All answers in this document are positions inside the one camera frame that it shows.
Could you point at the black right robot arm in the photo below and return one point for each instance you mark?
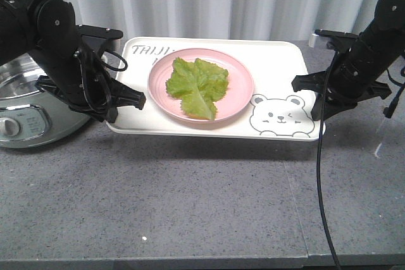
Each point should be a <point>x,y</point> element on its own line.
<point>388,19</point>

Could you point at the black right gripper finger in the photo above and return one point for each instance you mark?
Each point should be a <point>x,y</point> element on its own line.
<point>314,82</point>
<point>331,105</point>

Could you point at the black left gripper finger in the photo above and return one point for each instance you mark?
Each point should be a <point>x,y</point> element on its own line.
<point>122,95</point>

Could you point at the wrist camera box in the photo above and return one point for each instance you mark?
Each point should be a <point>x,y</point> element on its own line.
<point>327,39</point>
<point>100,38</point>

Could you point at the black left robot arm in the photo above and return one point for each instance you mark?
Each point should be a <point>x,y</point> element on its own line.
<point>27,24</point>

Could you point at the green lettuce leaf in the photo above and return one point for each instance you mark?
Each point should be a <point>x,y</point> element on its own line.
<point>198,85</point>

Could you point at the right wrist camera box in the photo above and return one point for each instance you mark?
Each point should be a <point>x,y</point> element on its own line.
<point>327,39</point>

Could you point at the pink round plate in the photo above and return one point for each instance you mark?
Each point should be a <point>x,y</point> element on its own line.
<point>239,92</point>

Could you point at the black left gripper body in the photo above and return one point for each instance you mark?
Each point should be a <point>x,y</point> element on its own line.
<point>77,78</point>

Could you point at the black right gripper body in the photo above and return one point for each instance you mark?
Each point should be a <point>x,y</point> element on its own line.
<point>353,77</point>

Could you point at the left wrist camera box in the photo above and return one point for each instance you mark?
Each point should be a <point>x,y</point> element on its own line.
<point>100,38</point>

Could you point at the pale green electric cooking pot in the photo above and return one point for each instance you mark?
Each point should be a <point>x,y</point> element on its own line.
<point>29,117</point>

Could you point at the cream bear serving tray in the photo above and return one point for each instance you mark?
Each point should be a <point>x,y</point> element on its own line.
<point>274,110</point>

